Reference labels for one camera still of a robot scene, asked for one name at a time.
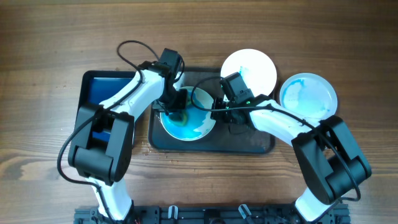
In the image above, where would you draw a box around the left black cable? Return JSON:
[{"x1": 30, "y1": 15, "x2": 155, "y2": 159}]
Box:
[{"x1": 57, "y1": 40, "x2": 161, "y2": 222}]

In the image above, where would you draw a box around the green and yellow sponge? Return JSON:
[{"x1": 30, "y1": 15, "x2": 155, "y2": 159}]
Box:
[{"x1": 169, "y1": 110, "x2": 188, "y2": 126}]

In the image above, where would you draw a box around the small black water tray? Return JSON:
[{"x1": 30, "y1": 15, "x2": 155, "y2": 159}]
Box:
[{"x1": 78, "y1": 70, "x2": 135, "y2": 143}]

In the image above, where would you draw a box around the white plate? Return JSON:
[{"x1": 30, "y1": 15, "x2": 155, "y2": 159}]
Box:
[
  {"x1": 220, "y1": 49, "x2": 277, "y2": 96},
  {"x1": 159, "y1": 88, "x2": 216, "y2": 141},
  {"x1": 279, "y1": 73, "x2": 338, "y2": 119}
]

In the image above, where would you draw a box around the dark brown serving tray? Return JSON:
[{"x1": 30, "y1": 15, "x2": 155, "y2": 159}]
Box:
[{"x1": 148, "y1": 67, "x2": 275, "y2": 154}]

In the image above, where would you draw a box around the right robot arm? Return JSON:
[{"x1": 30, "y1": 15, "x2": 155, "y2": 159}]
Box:
[{"x1": 211, "y1": 72, "x2": 371, "y2": 223}]

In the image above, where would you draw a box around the right black cable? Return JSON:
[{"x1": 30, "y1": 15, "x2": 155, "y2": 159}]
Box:
[{"x1": 190, "y1": 76, "x2": 362, "y2": 203}]

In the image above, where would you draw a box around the black cable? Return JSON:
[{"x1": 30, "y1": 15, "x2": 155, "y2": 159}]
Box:
[
  {"x1": 190, "y1": 76, "x2": 362, "y2": 203},
  {"x1": 57, "y1": 40, "x2": 161, "y2": 222}
]

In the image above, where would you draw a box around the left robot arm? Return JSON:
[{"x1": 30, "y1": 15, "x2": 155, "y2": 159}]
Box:
[{"x1": 62, "y1": 49, "x2": 187, "y2": 223}]

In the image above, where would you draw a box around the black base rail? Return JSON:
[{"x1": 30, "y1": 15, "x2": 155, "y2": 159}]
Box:
[{"x1": 73, "y1": 203, "x2": 351, "y2": 224}]

